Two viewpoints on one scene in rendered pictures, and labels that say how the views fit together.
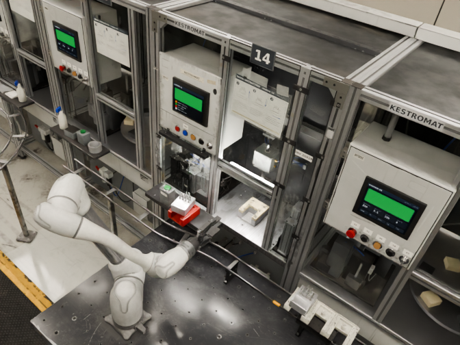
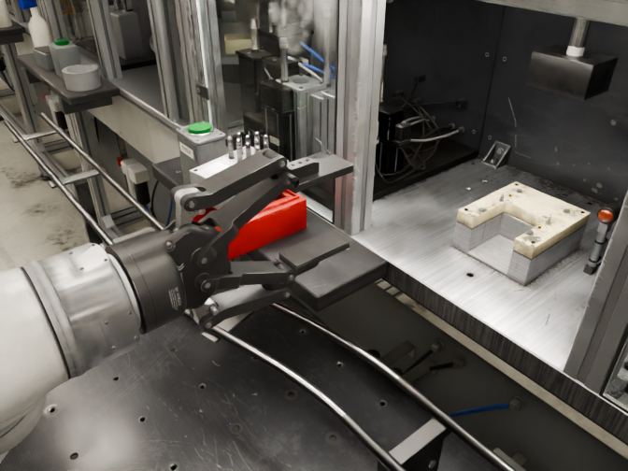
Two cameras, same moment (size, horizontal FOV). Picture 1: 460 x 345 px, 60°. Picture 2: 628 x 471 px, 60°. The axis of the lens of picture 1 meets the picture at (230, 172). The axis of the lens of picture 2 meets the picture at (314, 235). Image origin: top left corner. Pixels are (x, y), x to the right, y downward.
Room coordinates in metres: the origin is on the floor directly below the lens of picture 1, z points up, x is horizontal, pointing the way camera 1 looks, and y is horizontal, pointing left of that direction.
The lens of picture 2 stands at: (1.03, -0.09, 1.39)
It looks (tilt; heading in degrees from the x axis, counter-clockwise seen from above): 33 degrees down; 18
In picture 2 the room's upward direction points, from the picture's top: straight up
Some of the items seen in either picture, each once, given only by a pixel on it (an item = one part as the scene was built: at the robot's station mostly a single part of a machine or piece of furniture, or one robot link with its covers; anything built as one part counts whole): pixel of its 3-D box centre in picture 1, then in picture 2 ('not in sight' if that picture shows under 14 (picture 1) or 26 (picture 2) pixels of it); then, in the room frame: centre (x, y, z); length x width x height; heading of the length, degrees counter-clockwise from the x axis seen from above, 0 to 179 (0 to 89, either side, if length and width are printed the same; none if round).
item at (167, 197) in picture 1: (168, 194); (207, 159); (1.82, 0.37, 0.97); 0.08 x 0.08 x 0.12; 57
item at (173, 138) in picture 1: (183, 142); not in sight; (1.85, 0.29, 1.37); 0.36 x 0.04 x 0.04; 57
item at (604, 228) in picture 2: not in sight; (601, 240); (1.77, -0.28, 0.96); 0.03 x 0.03 x 0.12; 57
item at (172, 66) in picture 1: (201, 98); not in sight; (1.96, 0.21, 1.60); 0.42 x 0.29 x 0.46; 57
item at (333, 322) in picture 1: (320, 320); not in sight; (1.16, -0.56, 0.84); 0.36 x 0.14 x 0.10; 57
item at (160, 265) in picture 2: (196, 241); (175, 270); (1.34, 0.13, 1.12); 0.09 x 0.07 x 0.08; 147
